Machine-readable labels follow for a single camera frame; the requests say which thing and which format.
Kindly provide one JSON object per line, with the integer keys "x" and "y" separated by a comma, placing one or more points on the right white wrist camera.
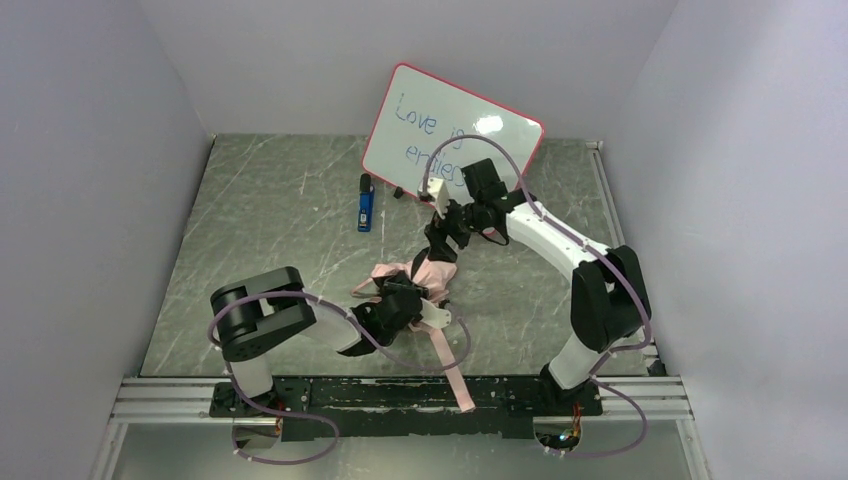
{"x": 437, "y": 194}

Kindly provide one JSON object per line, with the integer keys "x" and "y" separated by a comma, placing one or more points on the red-framed whiteboard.
{"x": 425, "y": 120}

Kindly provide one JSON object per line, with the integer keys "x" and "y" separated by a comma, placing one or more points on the pink folding umbrella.
{"x": 429, "y": 279}

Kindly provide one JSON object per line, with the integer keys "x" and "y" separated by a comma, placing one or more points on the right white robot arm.
{"x": 609, "y": 301}

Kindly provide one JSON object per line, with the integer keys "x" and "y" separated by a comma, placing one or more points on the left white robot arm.
{"x": 258, "y": 314}

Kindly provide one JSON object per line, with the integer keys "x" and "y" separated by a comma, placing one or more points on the blue whiteboard marker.
{"x": 366, "y": 203}

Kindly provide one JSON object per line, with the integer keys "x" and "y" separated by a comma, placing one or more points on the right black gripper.
{"x": 444, "y": 229}

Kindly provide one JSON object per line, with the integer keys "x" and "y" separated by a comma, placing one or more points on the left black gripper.
{"x": 407, "y": 299}

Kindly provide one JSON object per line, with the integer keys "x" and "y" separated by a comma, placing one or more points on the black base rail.
{"x": 401, "y": 406}

